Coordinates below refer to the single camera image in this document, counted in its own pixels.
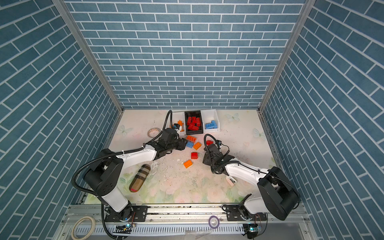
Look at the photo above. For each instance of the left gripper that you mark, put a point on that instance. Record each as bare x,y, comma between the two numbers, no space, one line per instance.
182,144

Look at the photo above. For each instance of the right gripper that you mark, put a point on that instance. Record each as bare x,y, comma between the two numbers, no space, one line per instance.
206,159

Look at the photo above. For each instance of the red curved lego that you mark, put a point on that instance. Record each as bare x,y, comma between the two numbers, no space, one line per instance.
209,142

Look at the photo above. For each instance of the small red lego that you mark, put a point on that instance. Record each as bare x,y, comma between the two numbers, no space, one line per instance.
194,155

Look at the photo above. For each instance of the orange lego top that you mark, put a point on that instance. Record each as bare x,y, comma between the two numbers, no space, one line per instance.
191,139

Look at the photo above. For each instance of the blue lego bottom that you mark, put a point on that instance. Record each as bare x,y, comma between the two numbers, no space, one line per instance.
214,123

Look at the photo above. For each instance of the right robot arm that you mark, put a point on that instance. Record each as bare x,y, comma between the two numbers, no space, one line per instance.
277,195

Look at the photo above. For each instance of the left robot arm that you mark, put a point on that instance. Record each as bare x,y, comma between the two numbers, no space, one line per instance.
103,174

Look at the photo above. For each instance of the white tape roll on table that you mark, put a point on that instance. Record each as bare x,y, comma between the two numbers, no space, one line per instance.
153,132

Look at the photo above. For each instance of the small orange lego square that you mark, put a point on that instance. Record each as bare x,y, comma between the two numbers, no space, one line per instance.
197,145

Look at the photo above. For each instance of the white left bin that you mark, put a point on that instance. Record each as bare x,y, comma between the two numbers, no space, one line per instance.
179,116

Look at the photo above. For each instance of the white bin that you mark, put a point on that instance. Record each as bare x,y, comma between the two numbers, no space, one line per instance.
207,117
179,116

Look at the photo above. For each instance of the black middle bin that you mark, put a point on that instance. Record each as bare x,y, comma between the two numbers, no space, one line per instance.
194,123

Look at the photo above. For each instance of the white pink small device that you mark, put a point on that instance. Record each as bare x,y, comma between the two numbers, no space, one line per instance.
231,181

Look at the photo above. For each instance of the white right bin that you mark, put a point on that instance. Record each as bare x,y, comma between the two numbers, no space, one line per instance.
207,117

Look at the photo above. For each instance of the striped brown cylinder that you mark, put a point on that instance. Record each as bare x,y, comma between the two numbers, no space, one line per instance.
139,178

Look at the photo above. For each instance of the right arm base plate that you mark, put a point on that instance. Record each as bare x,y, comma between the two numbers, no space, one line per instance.
237,213

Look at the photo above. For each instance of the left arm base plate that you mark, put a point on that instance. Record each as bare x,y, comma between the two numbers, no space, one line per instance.
129,214

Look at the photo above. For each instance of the tape roll on rail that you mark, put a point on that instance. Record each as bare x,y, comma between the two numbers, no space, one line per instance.
83,228

